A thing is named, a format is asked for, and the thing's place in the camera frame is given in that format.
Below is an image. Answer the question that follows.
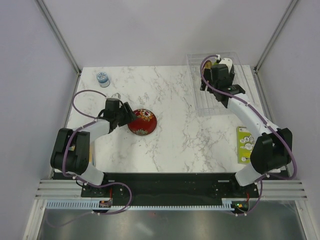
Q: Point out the red floral plate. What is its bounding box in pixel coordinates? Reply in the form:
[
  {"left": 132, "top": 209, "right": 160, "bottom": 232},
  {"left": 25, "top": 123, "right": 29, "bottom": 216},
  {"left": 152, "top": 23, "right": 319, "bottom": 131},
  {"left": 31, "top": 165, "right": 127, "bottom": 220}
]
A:
[{"left": 127, "top": 108, "right": 158, "bottom": 136}]

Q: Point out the yellow patterned plate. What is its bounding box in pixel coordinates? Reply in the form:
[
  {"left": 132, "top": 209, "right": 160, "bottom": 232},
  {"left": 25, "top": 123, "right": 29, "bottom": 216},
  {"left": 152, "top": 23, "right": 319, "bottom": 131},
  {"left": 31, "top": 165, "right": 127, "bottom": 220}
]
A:
[{"left": 201, "top": 60, "right": 213, "bottom": 75}]

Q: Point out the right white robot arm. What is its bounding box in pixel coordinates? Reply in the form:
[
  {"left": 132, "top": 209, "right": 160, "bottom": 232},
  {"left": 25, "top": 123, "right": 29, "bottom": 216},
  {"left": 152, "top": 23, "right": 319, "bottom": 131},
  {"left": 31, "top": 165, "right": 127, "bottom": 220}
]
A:
[{"left": 200, "top": 59, "right": 294, "bottom": 197}]

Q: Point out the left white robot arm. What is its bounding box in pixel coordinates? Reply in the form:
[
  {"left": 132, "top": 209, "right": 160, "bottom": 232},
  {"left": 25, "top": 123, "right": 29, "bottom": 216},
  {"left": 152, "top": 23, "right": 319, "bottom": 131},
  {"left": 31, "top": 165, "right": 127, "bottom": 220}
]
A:
[{"left": 50, "top": 98, "right": 137, "bottom": 197}]

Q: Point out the blue white round jar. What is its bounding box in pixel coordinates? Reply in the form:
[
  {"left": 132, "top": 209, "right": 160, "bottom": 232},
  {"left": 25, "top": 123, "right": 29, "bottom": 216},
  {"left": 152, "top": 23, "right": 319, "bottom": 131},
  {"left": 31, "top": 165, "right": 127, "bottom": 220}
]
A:
[{"left": 96, "top": 72, "right": 110, "bottom": 88}]

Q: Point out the yellow white booklet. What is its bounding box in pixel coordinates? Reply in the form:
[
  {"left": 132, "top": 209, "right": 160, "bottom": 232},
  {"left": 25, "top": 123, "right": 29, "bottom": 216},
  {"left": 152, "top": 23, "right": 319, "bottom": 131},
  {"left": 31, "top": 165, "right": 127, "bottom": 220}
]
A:
[{"left": 89, "top": 143, "right": 96, "bottom": 167}]

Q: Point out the green printed booklet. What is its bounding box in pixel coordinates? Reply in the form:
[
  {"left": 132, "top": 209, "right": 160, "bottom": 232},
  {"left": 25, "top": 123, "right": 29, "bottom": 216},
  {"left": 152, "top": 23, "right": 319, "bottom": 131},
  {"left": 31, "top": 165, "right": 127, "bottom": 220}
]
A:
[{"left": 236, "top": 126, "right": 256, "bottom": 165}]

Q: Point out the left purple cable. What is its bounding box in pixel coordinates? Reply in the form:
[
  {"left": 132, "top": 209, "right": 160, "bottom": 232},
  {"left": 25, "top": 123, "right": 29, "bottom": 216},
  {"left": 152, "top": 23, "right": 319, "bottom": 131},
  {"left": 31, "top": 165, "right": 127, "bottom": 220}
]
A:
[{"left": 61, "top": 89, "right": 133, "bottom": 227}]

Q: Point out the purple cable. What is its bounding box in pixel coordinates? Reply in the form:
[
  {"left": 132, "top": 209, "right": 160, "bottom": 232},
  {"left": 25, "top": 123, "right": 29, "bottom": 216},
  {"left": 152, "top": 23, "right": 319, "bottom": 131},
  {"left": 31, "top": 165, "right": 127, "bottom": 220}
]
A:
[
  {"left": 199, "top": 53, "right": 298, "bottom": 217},
  {"left": 61, "top": 89, "right": 133, "bottom": 227}
]

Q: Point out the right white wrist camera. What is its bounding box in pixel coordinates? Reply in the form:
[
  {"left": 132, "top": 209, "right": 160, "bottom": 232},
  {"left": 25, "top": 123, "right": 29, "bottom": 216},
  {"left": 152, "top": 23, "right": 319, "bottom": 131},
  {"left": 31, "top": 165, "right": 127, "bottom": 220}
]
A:
[{"left": 219, "top": 57, "right": 233, "bottom": 68}]

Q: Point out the white wire dish rack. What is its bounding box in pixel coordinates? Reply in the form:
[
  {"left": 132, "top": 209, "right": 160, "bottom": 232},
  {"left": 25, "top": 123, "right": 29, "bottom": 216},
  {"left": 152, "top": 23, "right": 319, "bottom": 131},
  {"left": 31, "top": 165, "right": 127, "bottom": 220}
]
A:
[{"left": 187, "top": 51, "right": 256, "bottom": 117}]

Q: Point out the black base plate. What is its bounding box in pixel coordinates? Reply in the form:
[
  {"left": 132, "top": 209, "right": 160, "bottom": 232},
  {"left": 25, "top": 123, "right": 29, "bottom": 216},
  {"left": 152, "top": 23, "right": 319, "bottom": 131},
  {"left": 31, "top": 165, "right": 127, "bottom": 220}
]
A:
[{"left": 81, "top": 173, "right": 259, "bottom": 206}]

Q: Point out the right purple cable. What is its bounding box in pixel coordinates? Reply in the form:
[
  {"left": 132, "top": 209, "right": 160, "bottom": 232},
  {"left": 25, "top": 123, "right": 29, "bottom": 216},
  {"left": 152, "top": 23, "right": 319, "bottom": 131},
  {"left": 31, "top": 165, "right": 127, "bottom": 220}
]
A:
[{"left": 199, "top": 53, "right": 298, "bottom": 217}]

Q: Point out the white slotted cable duct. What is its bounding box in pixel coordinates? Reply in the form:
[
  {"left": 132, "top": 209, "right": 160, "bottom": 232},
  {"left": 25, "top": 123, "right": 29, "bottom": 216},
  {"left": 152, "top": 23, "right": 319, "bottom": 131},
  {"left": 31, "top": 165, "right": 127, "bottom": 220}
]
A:
[{"left": 45, "top": 199, "right": 244, "bottom": 211}]

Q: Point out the aluminium frame rail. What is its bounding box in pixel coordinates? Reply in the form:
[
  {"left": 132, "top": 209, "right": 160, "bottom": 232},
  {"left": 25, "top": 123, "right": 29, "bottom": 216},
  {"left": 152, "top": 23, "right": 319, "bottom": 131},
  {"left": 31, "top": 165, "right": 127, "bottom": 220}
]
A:
[{"left": 35, "top": 179, "right": 307, "bottom": 201}]

